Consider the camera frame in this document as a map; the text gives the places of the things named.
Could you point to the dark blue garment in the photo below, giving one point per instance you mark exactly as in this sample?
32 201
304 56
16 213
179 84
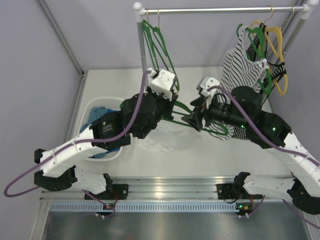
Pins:
106 154

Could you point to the striped tank top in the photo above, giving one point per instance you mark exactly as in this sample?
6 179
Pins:
228 83

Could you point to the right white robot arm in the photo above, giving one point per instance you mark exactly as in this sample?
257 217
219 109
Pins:
274 135

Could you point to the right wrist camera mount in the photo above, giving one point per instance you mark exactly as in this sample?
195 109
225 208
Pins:
204 84

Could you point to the green hanger with striped top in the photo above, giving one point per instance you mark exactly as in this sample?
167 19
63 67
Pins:
250 67

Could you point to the white tank top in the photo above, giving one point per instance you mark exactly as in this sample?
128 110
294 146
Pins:
169 136

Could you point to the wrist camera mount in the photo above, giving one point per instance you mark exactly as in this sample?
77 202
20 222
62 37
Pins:
204 84
162 81

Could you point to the light blue garment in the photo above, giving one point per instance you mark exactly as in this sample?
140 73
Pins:
94 114

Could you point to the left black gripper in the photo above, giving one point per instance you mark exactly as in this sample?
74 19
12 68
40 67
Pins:
169 106

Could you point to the white plastic laundry basket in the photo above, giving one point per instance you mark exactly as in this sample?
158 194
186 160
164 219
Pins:
106 124

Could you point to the white clothes rack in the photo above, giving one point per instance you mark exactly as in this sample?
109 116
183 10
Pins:
201 40

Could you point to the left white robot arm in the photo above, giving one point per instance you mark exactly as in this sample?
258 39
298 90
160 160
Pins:
58 167

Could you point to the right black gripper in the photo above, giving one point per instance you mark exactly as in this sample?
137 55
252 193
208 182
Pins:
195 119

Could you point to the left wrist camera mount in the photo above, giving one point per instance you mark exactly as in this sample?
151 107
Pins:
162 81

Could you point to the aluminium mounting rail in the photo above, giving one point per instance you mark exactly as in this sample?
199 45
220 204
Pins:
153 195

